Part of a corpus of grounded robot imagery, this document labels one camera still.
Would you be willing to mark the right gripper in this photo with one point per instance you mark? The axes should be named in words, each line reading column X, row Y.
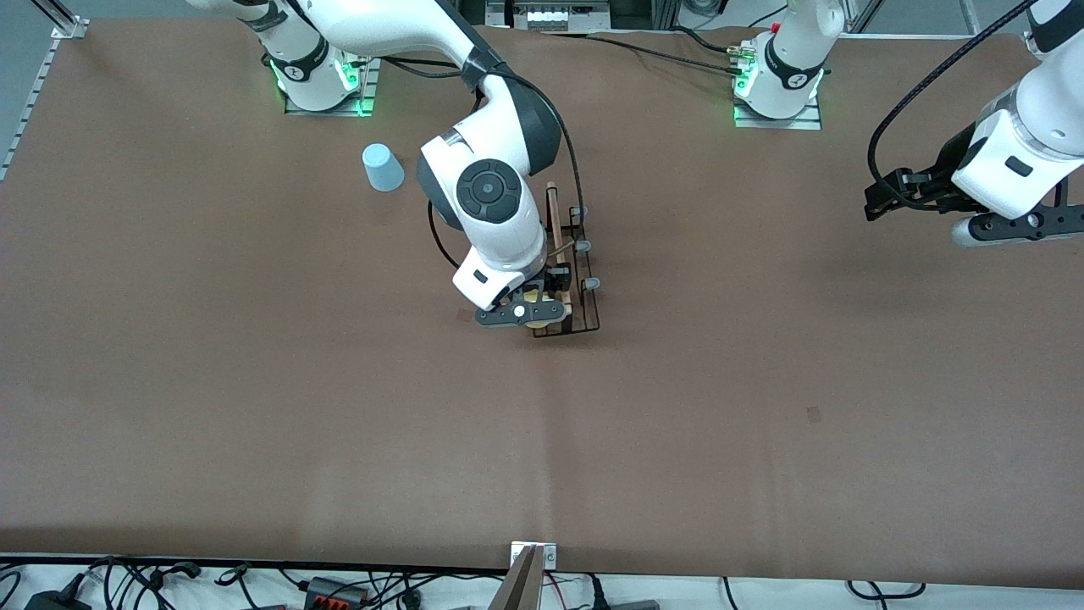
column 556, row 279

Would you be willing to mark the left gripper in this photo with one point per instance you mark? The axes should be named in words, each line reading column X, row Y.
column 950, row 161

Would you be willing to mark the yellow plastic cup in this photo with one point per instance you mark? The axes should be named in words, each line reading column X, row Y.
column 536, row 296

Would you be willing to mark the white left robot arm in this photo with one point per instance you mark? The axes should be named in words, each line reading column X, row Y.
column 796, row 51

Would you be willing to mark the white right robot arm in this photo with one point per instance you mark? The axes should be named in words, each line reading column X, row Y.
column 381, row 25

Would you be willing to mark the light blue plastic cup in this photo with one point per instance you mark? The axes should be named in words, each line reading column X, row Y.
column 383, row 169

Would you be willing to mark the large paper table cover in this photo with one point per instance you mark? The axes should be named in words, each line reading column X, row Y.
column 593, row 424

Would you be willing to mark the white electronics box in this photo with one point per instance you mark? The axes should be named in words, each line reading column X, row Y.
column 546, row 17

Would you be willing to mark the aluminium profile bar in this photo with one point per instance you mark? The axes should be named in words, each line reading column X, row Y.
column 521, row 589

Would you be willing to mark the black plug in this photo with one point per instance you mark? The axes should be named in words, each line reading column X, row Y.
column 627, row 605

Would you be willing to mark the orange black connector block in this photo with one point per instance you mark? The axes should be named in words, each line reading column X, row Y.
column 334, row 591

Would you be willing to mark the black power adapter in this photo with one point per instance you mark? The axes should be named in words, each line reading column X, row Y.
column 55, row 601

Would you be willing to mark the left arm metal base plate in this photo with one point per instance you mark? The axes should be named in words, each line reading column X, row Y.
column 779, row 124

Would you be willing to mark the white metal bracket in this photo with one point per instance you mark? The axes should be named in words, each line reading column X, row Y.
column 550, row 555

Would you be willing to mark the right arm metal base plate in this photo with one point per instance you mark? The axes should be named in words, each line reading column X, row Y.
column 369, row 68

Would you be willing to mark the metal corner bracket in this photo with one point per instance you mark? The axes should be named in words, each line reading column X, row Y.
column 69, row 27

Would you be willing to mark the perforated aluminium rail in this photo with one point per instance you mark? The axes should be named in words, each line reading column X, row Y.
column 30, row 102

